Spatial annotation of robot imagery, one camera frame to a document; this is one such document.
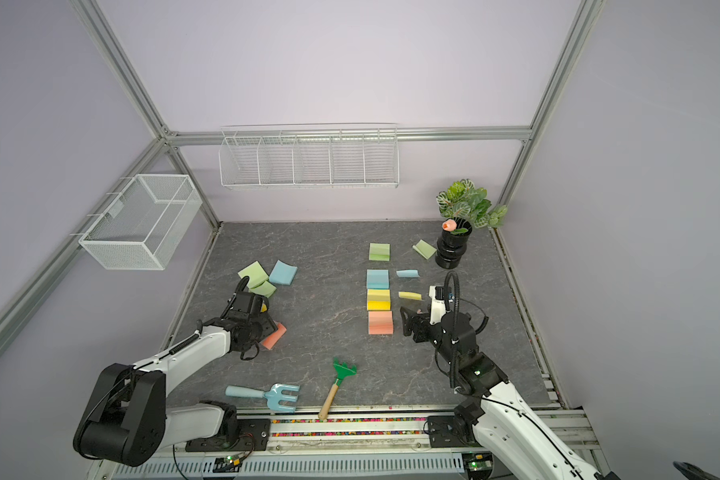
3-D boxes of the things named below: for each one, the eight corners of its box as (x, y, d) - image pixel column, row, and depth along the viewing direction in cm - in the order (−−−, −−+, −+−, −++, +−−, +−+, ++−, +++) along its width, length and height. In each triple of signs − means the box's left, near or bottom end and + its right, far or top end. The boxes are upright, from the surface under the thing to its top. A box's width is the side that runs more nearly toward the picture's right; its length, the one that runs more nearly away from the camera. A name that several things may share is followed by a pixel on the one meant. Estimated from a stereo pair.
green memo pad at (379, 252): (368, 260, 112) (368, 256, 110) (368, 247, 116) (368, 243, 114) (390, 260, 112) (390, 256, 110) (390, 247, 116) (390, 243, 114)
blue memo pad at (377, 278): (366, 288, 104) (366, 284, 102) (366, 273, 108) (366, 269, 106) (388, 288, 103) (389, 284, 102) (388, 273, 108) (388, 269, 106)
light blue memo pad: (270, 281, 106) (268, 277, 104) (279, 264, 111) (277, 259, 108) (289, 285, 105) (288, 281, 102) (298, 268, 109) (297, 263, 107)
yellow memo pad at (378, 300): (367, 310, 98) (367, 306, 96) (367, 293, 102) (367, 289, 100) (390, 310, 98) (391, 306, 96) (390, 293, 102) (390, 289, 100)
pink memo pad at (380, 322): (368, 334, 93) (368, 330, 91) (368, 314, 97) (368, 310, 95) (392, 334, 93) (393, 330, 91) (391, 314, 97) (392, 310, 95)
